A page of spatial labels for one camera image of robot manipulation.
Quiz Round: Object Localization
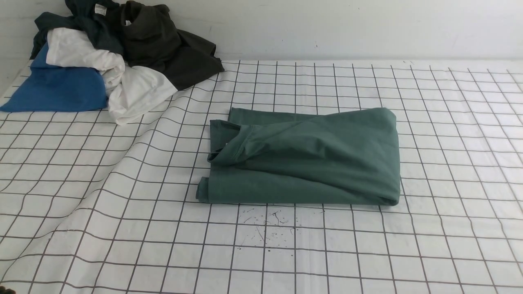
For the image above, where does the white grid tablecloth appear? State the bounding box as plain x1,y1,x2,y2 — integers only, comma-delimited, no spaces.
0,61,523,294

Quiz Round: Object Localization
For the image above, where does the blue shirt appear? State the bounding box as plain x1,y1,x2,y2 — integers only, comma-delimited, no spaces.
1,44,107,112

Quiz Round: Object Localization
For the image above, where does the dark navy shirt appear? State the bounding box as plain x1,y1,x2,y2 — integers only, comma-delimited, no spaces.
30,0,125,60

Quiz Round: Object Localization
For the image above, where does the dark olive shirt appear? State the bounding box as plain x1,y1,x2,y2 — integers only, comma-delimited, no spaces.
115,0,224,91

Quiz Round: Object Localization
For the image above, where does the green long sleeve shirt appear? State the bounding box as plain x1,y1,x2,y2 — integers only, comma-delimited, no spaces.
196,108,400,206

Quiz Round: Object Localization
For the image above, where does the white shirt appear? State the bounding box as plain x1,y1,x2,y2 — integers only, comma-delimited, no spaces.
45,28,177,125

